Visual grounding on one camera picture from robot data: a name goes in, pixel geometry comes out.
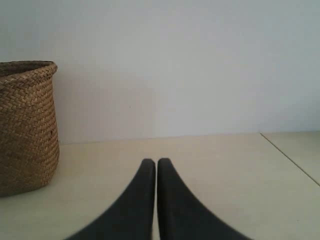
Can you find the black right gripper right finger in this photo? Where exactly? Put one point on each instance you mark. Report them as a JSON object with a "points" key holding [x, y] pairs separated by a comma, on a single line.
{"points": [[181, 216]]}

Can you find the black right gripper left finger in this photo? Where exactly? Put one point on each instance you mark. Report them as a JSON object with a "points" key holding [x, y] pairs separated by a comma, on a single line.
{"points": [[130, 217]]}

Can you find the brown woven wicker basket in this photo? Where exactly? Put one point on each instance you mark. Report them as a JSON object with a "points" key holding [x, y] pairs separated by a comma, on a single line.
{"points": [[29, 143]]}

